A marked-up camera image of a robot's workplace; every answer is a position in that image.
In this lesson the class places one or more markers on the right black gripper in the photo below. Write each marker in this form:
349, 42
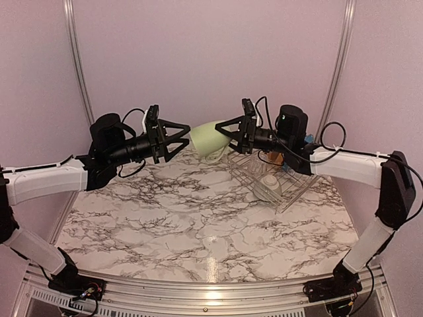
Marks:
246, 125

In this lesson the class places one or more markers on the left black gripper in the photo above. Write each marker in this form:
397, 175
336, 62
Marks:
158, 139

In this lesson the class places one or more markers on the pale green mug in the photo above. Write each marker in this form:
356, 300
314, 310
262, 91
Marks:
208, 143

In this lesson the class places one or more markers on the clear drinking glass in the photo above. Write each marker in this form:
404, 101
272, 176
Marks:
256, 167

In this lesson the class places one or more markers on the white green bowl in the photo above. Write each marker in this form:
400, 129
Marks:
268, 188

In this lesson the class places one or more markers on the blue polka dot plate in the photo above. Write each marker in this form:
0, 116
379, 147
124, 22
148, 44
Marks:
309, 138

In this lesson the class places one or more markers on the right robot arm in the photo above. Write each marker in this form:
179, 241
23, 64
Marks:
390, 174

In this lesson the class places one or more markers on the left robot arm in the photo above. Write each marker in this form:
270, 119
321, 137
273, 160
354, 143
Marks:
114, 144

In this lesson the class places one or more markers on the yellow plate rear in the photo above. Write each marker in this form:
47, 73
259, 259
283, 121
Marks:
276, 158

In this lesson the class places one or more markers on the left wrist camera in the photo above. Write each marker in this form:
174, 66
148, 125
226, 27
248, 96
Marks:
150, 118

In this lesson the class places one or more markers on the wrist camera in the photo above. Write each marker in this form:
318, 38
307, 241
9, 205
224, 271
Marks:
248, 107
150, 118

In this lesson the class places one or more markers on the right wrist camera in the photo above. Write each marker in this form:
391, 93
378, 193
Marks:
248, 107

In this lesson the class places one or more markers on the wire dish rack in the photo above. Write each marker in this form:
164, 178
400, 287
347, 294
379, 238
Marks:
293, 184

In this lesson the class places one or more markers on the right aluminium frame post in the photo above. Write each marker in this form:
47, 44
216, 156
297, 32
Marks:
341, 58

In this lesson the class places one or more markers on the aluminium frame post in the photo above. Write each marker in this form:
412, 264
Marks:
70, 20
341, 58

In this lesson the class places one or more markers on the left aluminium frame post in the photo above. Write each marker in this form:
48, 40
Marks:
70, 20

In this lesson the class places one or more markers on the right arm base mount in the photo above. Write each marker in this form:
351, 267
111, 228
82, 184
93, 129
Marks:
328, 288

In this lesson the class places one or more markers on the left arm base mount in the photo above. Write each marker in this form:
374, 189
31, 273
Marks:
81, 287

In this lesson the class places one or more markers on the front aluminium rail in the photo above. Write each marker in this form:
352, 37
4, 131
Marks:
125, 296

